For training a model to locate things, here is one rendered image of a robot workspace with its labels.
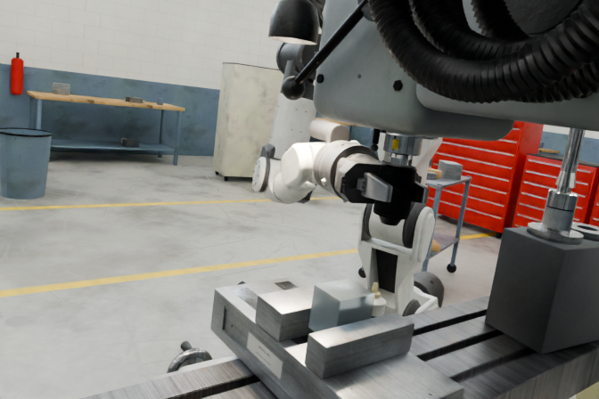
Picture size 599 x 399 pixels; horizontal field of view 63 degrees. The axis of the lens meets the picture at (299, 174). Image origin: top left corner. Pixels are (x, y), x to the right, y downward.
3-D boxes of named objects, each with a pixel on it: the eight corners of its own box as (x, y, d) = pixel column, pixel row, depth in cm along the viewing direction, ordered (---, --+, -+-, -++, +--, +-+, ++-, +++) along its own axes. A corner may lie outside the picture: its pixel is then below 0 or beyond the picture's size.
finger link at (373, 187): (389, 207, 61) (365, 195, 66) (393, 182, 60) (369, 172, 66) (378, 206, 60) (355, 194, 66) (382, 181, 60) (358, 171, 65)
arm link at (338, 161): (346, 148, 64) (311, 136, 75) (336, 219, 65) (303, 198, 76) (426, 155, 69) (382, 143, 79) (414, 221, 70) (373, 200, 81)
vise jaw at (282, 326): (253, 321, 66) (257, 294, 65) (337, 304, 75) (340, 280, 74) (278, 343, 61) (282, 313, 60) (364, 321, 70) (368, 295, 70)
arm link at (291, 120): (247, 183, 115) (268, 91, 113) (299, 193, 119) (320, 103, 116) (255, 194, 104) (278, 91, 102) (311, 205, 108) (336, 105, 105)
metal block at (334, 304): (307, 327, 64) (314, 284, 63) (341, 319, 67) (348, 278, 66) (333, 346, 60) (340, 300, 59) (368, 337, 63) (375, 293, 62)
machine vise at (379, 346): (209, 329, 76) (216, 263, 74) (287, 313, 85) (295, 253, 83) (365, 489, 49) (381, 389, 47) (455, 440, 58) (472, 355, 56)
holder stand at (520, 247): (483, 321, 92) (504, 220, 89) (553, 309, 103) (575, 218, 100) (540, 355, 82) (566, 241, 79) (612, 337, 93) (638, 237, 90)
